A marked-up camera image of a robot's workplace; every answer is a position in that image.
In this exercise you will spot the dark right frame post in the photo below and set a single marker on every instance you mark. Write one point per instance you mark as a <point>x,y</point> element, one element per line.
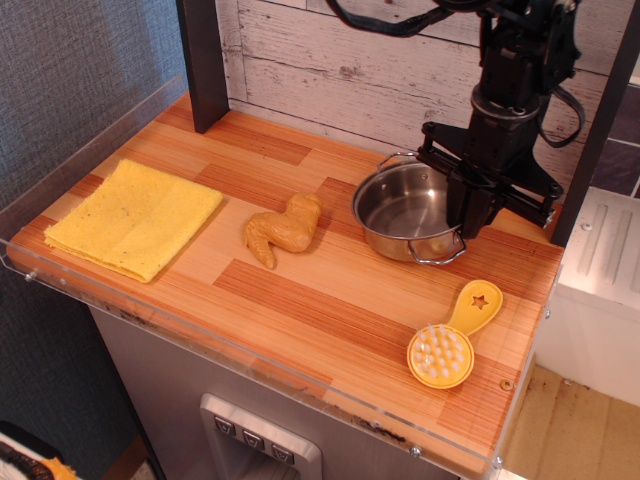
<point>603,121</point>

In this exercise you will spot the clear acrylic table guard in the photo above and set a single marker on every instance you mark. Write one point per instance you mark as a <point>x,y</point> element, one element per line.
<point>335,319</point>

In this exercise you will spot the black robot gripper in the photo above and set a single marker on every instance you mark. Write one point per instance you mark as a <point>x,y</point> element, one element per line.
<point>490,165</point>

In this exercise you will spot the dark frame post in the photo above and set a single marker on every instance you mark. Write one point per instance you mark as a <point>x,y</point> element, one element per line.
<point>203,57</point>
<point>603,121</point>

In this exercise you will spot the white plastic furniture piece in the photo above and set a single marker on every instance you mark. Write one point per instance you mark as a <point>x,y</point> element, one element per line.
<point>590,330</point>

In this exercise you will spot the yellow folded cloth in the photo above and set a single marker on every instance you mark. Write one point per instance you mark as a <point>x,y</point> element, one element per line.
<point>136,221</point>

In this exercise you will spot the silver dispenser button panel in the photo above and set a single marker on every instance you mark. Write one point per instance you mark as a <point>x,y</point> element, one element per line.
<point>246,446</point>

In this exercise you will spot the grey toy fridge cabinet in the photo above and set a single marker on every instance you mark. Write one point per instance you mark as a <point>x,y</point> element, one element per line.
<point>166,380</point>

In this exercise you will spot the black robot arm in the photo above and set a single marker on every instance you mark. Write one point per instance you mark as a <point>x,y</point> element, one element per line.
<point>527,50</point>

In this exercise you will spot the stainless steel pot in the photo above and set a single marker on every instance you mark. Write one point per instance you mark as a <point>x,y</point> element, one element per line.
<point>402,209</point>

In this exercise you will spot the orange object bottom left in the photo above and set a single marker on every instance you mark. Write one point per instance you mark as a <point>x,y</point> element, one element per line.
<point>18,465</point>

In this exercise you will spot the yellow round brush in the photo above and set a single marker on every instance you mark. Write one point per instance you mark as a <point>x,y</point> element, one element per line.
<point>441,356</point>

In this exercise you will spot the toy chicken wing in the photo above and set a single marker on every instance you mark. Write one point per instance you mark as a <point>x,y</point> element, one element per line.
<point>293,230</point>

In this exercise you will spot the dark left frame post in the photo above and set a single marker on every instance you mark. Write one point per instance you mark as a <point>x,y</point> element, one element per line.
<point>203,57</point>

